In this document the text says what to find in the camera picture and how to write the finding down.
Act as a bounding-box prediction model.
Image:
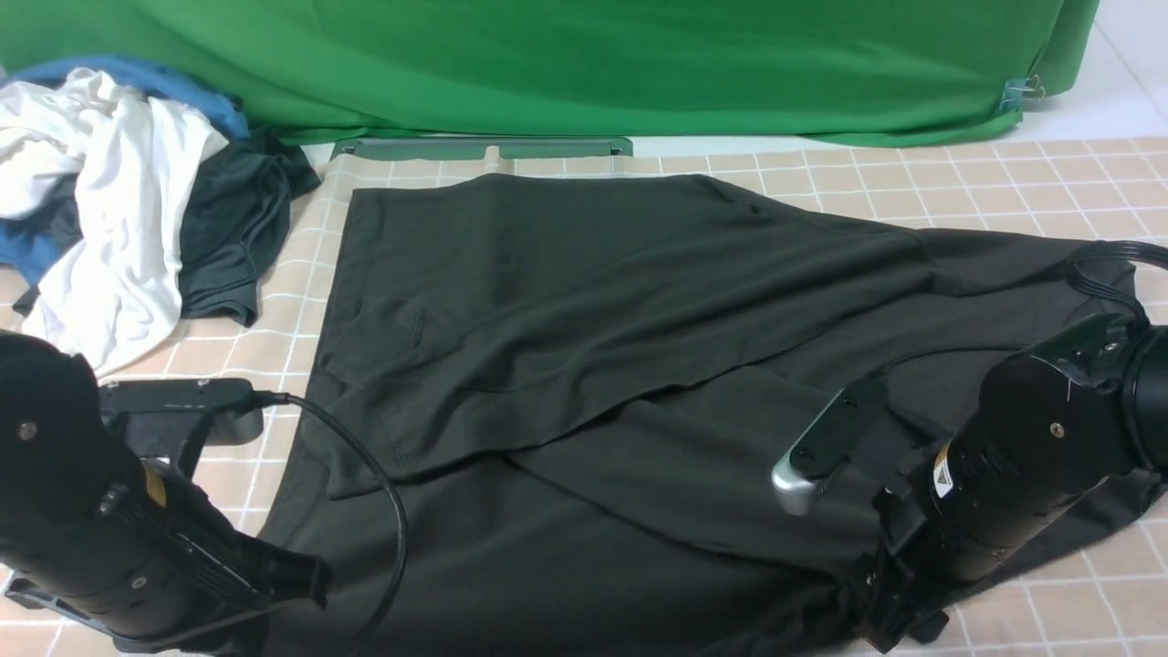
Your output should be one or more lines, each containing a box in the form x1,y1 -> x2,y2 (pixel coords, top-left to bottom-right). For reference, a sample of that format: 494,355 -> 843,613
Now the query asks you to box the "binder clip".
997,74 -> 1047,112

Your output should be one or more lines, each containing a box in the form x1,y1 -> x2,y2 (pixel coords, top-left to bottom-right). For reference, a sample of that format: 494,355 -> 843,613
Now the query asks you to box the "blue garment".
4,55 -> 250,286

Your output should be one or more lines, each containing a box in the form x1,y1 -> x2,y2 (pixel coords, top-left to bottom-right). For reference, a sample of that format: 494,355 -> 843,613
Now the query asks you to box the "beige grid tablecloth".
121,138 -> 1164,656

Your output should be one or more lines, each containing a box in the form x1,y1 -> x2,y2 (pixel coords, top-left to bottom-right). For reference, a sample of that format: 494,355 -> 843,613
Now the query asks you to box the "green backdrop cloth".
4,1 -> 1099,147

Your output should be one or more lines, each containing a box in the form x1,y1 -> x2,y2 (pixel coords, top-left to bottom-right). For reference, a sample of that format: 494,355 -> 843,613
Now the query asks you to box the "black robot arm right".
858,314 -> 1164,652

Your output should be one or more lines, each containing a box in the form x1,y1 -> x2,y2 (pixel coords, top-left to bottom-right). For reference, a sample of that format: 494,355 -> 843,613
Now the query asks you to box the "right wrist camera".
770,376 -> 889,516

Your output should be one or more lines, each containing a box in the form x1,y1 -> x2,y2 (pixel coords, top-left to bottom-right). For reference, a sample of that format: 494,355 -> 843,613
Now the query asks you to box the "dark gray long-sleeve top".
187,173 -> 1168,657

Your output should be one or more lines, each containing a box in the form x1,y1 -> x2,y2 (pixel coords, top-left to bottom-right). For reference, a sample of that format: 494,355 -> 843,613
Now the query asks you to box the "dark teal garment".
4,130 -> 320,326

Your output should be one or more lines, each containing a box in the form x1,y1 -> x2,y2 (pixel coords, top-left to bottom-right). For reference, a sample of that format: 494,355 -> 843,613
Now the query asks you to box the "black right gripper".
854,438 -> 959,653

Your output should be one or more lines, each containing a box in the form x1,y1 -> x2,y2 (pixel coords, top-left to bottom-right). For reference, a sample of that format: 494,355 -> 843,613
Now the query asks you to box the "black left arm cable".
251,390 -> 410,639

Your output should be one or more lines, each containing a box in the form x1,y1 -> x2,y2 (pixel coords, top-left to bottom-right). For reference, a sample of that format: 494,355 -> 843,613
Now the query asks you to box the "white garment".
1,68 -> 228,376

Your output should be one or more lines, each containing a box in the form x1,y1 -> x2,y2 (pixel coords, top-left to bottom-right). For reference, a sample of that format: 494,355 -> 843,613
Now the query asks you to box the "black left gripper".
5,459 -> 331,653

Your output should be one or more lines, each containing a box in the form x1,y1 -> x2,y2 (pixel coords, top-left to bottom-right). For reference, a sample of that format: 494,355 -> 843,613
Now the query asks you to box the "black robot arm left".
1,331 -> 332,656

